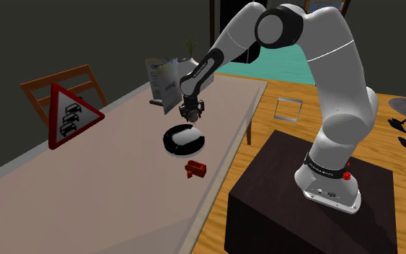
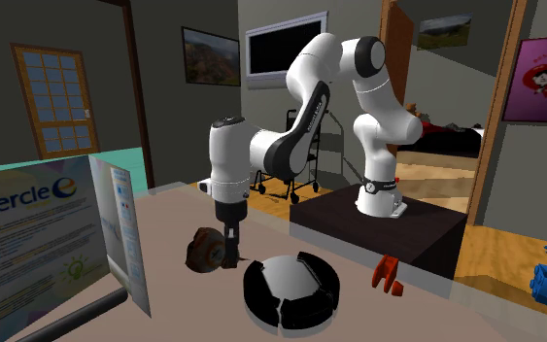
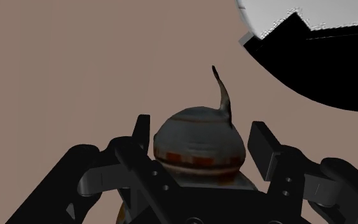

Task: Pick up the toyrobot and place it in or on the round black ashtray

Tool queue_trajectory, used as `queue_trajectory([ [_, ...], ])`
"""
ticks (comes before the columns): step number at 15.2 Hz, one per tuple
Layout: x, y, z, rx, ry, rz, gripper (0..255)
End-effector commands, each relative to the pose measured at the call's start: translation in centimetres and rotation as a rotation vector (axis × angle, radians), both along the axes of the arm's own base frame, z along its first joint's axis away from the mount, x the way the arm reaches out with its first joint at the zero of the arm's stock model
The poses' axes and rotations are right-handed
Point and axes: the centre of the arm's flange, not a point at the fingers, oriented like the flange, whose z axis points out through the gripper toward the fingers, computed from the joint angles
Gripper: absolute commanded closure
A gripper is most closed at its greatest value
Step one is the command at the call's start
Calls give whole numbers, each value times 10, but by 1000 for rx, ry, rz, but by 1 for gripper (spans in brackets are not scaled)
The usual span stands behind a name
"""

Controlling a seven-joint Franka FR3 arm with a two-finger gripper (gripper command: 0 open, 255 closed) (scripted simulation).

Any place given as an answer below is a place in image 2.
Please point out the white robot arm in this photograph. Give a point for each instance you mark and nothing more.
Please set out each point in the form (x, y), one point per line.
(372, 118)

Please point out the wall television with white frame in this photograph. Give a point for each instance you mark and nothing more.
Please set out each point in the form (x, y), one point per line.
(273, 47)

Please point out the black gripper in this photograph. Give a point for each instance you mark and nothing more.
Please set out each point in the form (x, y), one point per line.
(230, 212)

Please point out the black wheeled walker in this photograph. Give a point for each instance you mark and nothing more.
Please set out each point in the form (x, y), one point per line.
(312, 156)

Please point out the wooden door with glass panes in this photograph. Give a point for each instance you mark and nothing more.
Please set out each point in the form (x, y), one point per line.
(57, 99)

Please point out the landscape wall picture, dark frame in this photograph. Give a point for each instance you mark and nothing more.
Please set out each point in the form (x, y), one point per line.
(211, 57)

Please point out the red plastic piece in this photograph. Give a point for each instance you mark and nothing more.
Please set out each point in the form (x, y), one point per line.
(383, 272)

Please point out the dark robot stand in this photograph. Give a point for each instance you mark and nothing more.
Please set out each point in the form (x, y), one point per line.
(396, 227)

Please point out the black and grey robot vacuum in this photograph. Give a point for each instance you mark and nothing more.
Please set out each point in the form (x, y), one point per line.
(285, 284)

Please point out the black cylinder bar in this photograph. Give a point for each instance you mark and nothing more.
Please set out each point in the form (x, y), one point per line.
(79, 315)

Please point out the unframed landscape wall picture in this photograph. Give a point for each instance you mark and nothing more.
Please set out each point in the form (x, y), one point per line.
(443, 30)

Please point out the pink cartoon wall poster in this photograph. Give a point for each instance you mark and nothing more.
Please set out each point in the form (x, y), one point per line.
(545, 80)

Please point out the bed with dark cover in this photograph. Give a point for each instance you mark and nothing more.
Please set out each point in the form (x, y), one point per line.
(448, 140)

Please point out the brown round ball toy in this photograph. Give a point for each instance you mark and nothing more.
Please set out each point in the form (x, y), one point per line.
(203, 251)

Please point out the orange wooden door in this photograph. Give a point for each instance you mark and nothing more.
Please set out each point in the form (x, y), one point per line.
(398, 52)

